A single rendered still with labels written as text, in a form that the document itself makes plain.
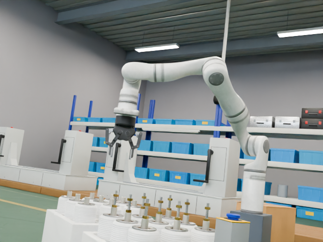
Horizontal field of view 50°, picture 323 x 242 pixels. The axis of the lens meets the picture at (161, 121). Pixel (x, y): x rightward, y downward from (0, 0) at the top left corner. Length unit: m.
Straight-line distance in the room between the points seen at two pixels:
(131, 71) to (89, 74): 8.46
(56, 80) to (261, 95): 5.43
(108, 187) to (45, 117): 5.08
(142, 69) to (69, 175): 3.16
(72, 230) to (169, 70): 0.74
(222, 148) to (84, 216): 1.97
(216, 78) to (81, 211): 0.78
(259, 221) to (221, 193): 1.78
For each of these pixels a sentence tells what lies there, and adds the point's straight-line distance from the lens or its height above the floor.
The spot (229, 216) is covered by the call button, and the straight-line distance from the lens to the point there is 1.06.
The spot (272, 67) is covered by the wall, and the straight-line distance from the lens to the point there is 10.17.
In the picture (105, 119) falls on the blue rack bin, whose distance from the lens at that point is 7.59.
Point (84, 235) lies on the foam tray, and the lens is 1.34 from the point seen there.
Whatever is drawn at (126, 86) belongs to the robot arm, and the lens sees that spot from 1.36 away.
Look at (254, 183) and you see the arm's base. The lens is 1.53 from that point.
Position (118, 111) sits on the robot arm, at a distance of 1.25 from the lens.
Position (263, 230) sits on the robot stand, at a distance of 1.51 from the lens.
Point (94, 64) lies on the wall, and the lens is 9.93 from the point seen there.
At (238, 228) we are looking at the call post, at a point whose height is 0.29.
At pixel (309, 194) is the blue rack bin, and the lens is 5.69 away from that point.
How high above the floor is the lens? 0.43
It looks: 8 degrees up
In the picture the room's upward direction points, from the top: 7 degrees clockwise
